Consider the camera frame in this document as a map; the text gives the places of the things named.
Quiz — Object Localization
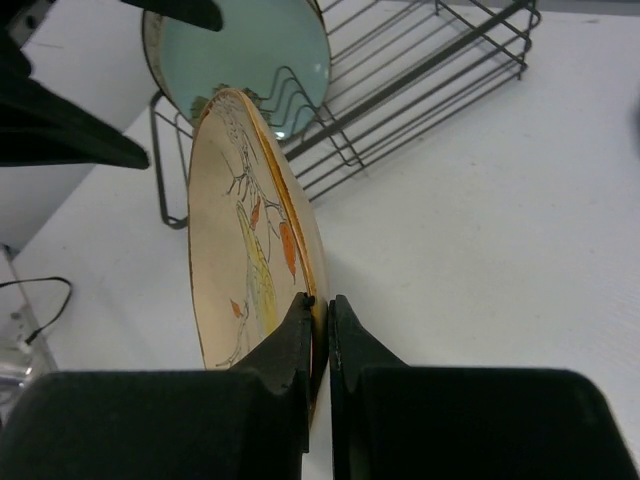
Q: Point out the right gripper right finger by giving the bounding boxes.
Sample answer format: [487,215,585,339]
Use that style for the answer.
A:
[328,296,639,479]

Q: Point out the black wire dish rack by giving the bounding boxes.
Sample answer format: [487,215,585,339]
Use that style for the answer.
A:
[149,1,541,200]

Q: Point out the black thin base cable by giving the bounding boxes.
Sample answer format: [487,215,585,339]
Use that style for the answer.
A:
[0,277,72,346]

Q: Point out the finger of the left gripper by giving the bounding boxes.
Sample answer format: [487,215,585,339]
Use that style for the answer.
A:
[122,0,223,31]

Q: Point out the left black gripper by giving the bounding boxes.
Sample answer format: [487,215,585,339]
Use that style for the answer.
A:
[1,1,150,169]

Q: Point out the light blue flower plate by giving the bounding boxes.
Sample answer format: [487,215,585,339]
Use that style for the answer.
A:
[160,1,331,141]

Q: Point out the beige tree pattern plate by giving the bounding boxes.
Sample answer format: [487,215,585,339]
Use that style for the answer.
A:
[141,10,164,91]

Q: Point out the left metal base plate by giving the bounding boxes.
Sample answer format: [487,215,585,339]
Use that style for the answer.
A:
[1,245,58,422]

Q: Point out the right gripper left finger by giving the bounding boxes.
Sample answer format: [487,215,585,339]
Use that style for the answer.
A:
[1,293,315,479]

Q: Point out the tan bird plate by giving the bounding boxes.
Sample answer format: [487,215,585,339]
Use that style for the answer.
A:
[188,88,330,397]

